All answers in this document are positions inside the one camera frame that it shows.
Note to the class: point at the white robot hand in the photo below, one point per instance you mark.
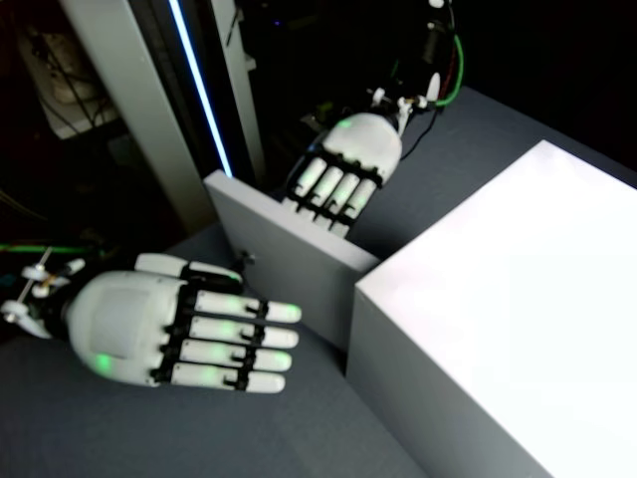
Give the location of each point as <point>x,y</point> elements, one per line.
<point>119,318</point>
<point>365,139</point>

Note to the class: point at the white metal cabinet box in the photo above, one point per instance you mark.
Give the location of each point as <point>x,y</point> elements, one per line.
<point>502,309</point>

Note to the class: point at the small white device with green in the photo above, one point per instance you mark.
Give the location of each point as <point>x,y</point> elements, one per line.
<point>321,115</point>

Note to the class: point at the blue-white LED light strip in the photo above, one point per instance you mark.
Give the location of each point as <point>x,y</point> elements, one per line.
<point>199,84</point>

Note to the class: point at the white upright column frame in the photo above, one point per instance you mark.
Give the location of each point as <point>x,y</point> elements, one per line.
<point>134,99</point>

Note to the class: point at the white cabinet door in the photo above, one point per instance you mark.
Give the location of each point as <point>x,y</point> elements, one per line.
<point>293,259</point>

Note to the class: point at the grey table cloth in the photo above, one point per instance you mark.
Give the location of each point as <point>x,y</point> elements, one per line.
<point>174,433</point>

